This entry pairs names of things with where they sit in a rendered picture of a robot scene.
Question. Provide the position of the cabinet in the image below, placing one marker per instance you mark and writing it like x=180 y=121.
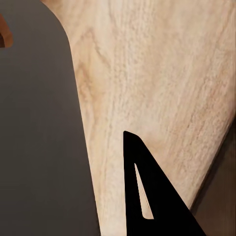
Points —
x=215 y=206

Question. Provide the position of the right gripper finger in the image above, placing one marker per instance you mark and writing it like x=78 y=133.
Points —
x=170 y=213

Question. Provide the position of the trash can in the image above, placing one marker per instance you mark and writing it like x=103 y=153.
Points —
x=45 y=179

